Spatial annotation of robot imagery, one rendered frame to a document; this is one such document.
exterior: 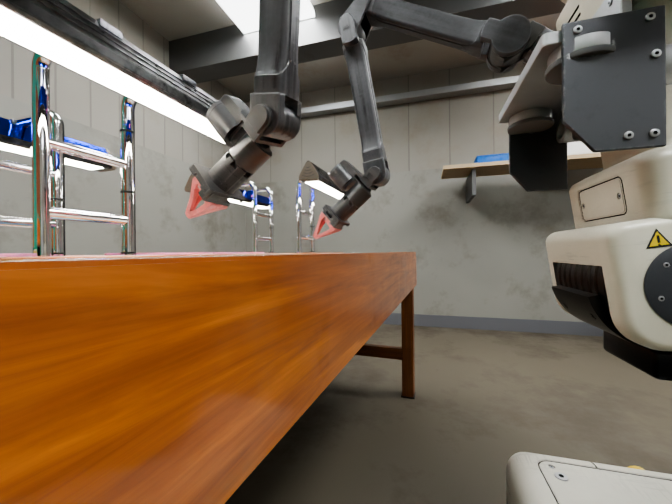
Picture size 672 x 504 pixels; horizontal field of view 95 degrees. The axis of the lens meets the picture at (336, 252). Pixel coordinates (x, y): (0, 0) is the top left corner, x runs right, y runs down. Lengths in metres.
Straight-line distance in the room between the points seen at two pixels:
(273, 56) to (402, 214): 2.85
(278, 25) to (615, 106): 0.46
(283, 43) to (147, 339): 0.47
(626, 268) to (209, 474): 0.49
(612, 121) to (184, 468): 0.54
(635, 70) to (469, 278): 2.88
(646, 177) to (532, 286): 2.93
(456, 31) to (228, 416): 0.88
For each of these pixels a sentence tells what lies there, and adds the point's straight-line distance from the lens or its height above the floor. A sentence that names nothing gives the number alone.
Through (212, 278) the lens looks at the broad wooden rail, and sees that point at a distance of 0.23.
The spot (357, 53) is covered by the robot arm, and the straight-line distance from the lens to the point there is 0.95.
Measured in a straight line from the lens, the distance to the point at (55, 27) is 0.58.
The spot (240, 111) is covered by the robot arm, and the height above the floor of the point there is 1.01.
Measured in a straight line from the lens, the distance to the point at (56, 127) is 1.04.
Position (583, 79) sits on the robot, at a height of 0.97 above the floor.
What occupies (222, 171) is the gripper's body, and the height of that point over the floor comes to 0.91.
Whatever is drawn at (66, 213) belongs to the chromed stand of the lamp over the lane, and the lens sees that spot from 0.73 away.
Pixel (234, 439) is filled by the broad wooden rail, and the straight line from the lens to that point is 0.29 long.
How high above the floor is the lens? 0.77
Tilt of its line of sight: level
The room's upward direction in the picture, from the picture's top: 1 degrees counter-clockwise
